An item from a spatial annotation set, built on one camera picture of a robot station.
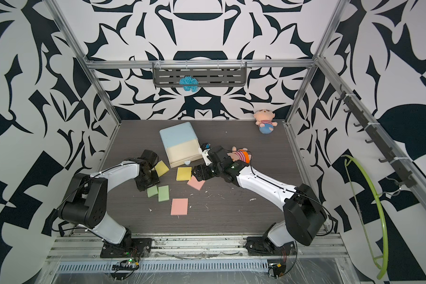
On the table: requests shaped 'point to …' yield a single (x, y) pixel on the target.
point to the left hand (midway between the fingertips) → (152, 181)
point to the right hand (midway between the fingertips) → (198, 166)
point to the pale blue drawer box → (181, 144)
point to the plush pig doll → (241, 154)
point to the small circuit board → (129, 264)
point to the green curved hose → (382, 273)
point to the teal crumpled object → (189, 83)
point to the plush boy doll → (264, 118)
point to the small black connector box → (278, 268)
